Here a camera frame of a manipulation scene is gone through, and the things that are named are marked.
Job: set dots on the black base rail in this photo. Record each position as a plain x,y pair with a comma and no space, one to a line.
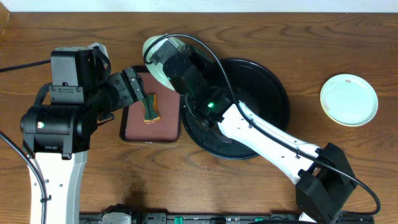
163,218

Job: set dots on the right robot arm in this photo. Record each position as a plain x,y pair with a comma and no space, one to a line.
238,109

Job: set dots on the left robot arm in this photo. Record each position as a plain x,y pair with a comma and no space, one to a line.
57,140

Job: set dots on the round black tray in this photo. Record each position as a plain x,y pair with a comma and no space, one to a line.
260,90

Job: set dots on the orange green sponge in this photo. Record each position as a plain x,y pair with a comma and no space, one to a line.
151,113

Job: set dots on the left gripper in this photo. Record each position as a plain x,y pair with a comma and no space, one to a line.
133,88

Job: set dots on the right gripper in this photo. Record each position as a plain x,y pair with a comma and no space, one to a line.
206,68

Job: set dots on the light green plate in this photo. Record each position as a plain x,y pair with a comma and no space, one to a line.
349,100
163,58

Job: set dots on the light green plate front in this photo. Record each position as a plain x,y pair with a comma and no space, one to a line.
163,58

